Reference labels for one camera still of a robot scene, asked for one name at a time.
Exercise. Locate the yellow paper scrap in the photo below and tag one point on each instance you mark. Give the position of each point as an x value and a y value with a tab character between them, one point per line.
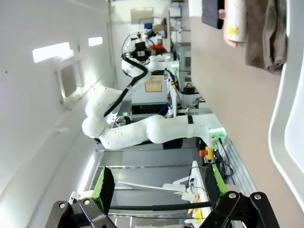
234	31

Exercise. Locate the small ceiling light panel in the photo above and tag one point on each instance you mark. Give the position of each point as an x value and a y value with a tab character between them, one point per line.
95	41

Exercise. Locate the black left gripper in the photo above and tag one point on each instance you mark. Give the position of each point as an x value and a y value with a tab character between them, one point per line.
140	51

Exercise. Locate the beige wooden desk board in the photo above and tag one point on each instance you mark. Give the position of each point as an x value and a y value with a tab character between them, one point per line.
167	28

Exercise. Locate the silver metal tray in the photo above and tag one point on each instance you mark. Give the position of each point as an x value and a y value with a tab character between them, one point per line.
278	133

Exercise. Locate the brown cloth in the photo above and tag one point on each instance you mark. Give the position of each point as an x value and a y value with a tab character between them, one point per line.
261	35

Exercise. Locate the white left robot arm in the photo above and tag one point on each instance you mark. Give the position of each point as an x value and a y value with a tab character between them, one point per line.
130	135

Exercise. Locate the cardboard box with label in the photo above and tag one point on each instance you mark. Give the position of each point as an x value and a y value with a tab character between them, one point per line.
154	84

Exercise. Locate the aluminium profile frame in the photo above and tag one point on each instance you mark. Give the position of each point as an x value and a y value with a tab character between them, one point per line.
240	166

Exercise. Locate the large ceiling light panel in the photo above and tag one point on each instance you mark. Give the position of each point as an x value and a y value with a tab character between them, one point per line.
51	51

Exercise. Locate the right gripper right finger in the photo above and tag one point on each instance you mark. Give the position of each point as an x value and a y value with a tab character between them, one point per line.
213	185

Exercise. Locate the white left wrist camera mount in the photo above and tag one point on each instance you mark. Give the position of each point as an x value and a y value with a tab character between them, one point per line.
140	36

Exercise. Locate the yellow red emergency stop button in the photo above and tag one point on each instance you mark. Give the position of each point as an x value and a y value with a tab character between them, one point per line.
209	152

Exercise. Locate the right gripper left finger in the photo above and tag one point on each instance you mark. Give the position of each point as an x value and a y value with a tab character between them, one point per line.
104	190

